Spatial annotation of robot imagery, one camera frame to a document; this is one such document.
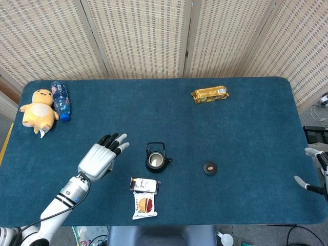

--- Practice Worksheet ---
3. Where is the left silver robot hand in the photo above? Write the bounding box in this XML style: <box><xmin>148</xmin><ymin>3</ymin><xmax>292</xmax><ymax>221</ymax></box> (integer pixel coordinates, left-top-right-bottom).
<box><xmin>77</xmin><ymin>133</ymin><xmax>130</xmax><ymax>182</ymax></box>

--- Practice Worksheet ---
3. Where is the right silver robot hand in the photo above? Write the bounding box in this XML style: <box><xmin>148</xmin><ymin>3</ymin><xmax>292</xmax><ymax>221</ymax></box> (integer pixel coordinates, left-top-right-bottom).
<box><xmin>294</xmin><ymin>147</ymin><xmax>328</xmax><ymax>200</ymax></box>

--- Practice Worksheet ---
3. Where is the black teapot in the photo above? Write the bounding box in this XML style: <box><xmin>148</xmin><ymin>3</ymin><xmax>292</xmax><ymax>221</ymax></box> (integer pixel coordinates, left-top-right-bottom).
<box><xmin>145</xmin><ymin>142</ymin><xmax>173</xmax><ymax>174</ymax></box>

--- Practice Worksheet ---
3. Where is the black teapot lid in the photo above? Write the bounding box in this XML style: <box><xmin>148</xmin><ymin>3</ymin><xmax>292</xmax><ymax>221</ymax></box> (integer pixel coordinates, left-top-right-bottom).
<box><xmin>203</xmin><ymin>161</ymin><xmax>218</xmax><ymax>176</ymax></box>

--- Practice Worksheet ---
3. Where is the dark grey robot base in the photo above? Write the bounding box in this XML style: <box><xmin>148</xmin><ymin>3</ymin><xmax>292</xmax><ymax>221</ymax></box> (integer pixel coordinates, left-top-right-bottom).
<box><xmin>106</xmin><ymin>225</ymin><xmax>218</xmax><ymax>246</ymax></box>

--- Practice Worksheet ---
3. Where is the black equipment box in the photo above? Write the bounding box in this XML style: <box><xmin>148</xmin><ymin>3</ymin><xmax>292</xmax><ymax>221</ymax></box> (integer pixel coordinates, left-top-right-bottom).
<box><xmin>303</xmin><ymin>125</ymin><xmax>328</xmax><ymax>144</ymax></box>

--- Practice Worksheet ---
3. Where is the rose cake snack packet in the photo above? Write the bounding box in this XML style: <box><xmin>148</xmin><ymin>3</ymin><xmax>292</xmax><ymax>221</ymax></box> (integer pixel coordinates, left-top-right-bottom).
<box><xmin>132</xmin><ymin>191</ymin><xmax>158</xmax><ymax>220</ymax></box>

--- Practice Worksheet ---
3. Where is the blue water bottle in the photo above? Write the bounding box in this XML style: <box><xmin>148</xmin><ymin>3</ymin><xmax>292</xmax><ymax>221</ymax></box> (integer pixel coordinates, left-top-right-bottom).
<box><xmin>50</xmin><ymin>80</ymin><xmax>72</xmax><ymax>122</ymax></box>

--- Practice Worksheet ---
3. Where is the colourful plastic bag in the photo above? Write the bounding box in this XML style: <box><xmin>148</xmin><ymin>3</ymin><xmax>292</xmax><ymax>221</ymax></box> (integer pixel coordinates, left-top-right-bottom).
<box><xmin>71</xmin><ymin>225</ymin><xmax>110</xmax><ymax>246</ymax></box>

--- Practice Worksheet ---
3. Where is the yellow plush toy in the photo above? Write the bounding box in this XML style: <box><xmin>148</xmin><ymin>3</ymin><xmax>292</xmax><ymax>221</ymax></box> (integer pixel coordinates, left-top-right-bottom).
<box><xmin>19</xmin><ymin>89</ymin><xmax>60</xmax><ymax>139</ymax></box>

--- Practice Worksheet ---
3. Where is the blue table cloth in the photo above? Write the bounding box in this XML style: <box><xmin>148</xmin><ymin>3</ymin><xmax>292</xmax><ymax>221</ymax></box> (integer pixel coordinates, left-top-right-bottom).
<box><xmin>0</xmin><ymin>76</ymin><xmax>326</xmax><ymax>228</ymax></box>

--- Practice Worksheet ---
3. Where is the white plastic scoop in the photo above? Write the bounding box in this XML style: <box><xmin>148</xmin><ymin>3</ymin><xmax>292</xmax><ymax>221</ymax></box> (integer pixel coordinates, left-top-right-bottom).
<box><xmin>216</xmin><ymin>231</ymin><xmax>234</xmax><ymax>246</ymax></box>

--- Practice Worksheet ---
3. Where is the woven bamboo folding screen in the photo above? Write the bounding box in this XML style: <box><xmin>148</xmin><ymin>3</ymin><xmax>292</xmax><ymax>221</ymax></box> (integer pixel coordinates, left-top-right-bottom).
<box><xmin>0</xmin><ymin>0</ymin><xmax>328</xmax><ymax>111</ymax></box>

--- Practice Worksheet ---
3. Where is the gold snack package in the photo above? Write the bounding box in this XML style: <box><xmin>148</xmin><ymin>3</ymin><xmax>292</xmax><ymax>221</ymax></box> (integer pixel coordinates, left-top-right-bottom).
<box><xmin>190</xmin><ymin>85</ymin><xmax>230</xmax><ymax>105</ymax></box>

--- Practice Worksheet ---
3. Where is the white floor cable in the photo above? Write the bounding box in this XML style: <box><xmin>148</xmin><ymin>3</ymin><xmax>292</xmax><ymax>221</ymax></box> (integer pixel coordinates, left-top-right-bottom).
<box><xmin>310</xmin><ymin>102</ymin><xmax>328</xmax><ymax>126</ymax></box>

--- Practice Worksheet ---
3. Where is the black floor cable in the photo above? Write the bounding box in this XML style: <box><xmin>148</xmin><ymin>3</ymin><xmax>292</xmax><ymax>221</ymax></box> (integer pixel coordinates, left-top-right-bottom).
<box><xmin>286</xmin><ymin>225</ymin><xmax>326</xmax><ymax>246</ymax></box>

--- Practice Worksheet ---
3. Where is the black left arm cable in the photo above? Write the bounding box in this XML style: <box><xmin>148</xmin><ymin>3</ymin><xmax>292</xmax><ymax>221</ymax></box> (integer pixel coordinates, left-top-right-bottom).
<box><xmin>11</xmin><ymin>173</ymin><xmax>91</xmax><ymax>246</ymax></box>

